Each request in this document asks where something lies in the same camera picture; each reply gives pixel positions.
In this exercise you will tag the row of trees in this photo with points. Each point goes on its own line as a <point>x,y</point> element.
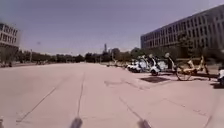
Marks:
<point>66,57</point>

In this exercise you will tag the robot's own part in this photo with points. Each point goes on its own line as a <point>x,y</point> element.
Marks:
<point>76,123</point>
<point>144,124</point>

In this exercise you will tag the dark square ground grate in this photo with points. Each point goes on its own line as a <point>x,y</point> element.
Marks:
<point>155,79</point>

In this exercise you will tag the pale multi-storey building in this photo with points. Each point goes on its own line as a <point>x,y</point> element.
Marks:
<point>7,38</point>

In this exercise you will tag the row of parked scooters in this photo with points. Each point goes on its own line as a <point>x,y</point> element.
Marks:
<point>150,64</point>

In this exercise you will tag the large grey office building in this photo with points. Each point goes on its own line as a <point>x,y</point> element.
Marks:
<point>186,31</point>

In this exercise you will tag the yellow bicycle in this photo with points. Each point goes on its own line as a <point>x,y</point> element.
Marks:
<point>191,68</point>

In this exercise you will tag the distant tower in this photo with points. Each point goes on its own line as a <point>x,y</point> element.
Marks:
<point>105,47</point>

